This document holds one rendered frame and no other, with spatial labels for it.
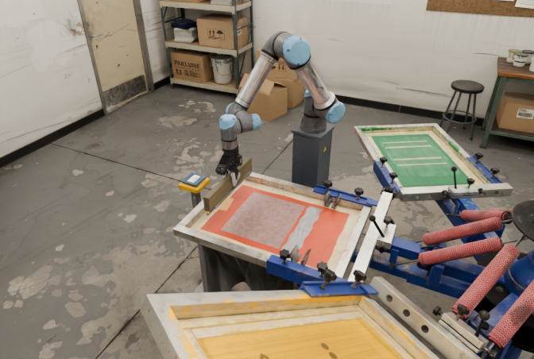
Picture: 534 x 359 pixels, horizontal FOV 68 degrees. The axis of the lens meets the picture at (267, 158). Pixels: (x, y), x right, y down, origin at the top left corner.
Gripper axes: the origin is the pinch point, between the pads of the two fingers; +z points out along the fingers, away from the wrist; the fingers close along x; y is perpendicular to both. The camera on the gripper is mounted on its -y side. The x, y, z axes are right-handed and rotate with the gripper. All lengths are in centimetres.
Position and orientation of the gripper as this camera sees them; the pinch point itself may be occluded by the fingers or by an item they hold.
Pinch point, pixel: (230, 184)
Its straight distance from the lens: 194.7
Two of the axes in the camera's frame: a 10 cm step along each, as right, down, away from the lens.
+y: 4.4, -4.7, 7.7
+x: -9.0, -2.1, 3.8
